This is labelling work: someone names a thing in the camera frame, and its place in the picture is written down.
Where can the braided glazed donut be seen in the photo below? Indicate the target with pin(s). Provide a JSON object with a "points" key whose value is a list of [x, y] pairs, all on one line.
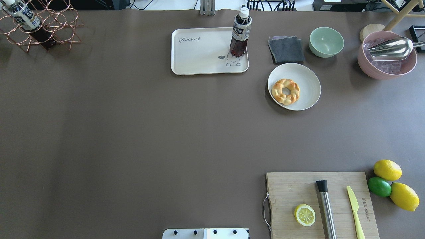
{"points": [[286, 91]]}

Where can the white round plate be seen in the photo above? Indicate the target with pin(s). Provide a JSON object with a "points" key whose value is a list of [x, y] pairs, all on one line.
{"points": [[310, 87]]}

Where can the cream rabbit tray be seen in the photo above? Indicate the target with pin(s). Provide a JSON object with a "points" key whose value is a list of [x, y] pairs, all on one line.
{"points": [[205, 51]]}

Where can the tea bottle on tray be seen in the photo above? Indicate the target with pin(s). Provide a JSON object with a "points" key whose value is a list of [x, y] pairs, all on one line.
{"points": [[240, 34]]}

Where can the grey folded cloth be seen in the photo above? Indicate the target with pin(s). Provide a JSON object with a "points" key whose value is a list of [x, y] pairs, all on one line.
{"points": [[286, 49]]}

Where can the wooden cutting board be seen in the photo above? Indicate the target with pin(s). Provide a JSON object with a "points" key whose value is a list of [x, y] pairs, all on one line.
{"points": [[290, 189]]}

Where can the steel cylinder muddler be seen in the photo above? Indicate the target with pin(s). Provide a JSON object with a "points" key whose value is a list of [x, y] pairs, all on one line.
{"points": [[326, 206]]}

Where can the half lemon slice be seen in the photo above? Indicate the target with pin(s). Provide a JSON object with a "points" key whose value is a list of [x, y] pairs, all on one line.
{"points": [[305, 215]]}

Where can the mint green bowl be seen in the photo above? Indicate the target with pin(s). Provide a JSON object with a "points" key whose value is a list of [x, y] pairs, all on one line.
{"points": [[325, 42]]}

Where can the yellow plastic knife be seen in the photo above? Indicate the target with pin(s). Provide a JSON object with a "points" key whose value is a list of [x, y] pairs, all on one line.
{"points": [[355, 207]]}

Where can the pink bowl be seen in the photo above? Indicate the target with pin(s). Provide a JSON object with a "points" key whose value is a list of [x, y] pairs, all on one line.
{"points": [[368, 68]]}

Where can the green lime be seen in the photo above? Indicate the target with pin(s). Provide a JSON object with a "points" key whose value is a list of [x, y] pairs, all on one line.
{"points": [[379, 186]]}

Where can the yellow lemon near board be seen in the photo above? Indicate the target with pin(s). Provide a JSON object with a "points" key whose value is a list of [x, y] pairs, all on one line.
{"points": [[387, 170]]}

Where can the round wooden coaster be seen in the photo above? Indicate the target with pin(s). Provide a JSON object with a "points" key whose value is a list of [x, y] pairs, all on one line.
{"points": [[368, 29]]}

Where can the clear ice cubes pile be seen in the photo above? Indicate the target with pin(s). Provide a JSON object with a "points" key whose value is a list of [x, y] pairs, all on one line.
{"points": [[394, 57]]}

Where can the steel ice scoop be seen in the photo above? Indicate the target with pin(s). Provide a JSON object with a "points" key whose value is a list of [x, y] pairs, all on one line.
{"points": [[398, 48]]}

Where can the yellow lemon outer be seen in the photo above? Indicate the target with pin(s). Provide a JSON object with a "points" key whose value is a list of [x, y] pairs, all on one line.
{"points": [[404, 197]]}

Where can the wooden stand legs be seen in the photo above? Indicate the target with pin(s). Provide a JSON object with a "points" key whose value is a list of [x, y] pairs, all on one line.
{"points": [[404, 13]]}

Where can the tea bottle in rack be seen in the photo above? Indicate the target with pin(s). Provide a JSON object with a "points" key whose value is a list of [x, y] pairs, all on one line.
{"points": [[29, 22]]}

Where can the grey table clamp bracket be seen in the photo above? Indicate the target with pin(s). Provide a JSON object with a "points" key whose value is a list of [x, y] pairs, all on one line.
{"points": [[207, 7]]}

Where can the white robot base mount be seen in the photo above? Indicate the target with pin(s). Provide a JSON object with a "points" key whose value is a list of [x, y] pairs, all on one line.
{"points": [[207, 233]]}

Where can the copper wire bottle rack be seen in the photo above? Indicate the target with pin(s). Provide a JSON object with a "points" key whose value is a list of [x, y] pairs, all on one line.
{"points": [[58, 17]]}

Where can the black square frame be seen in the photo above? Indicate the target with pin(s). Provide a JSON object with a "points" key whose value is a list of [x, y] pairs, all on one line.
{"points": [[417, 33]]}

